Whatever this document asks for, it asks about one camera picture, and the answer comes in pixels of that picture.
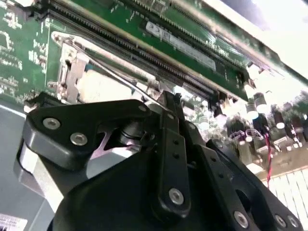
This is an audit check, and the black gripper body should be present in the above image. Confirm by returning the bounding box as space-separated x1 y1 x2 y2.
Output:
50 148 232 231

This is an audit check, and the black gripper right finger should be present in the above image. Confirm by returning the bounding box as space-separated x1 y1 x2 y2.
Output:
174 92 305 231

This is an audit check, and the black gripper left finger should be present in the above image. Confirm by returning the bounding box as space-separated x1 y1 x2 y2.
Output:
23 92 192 217

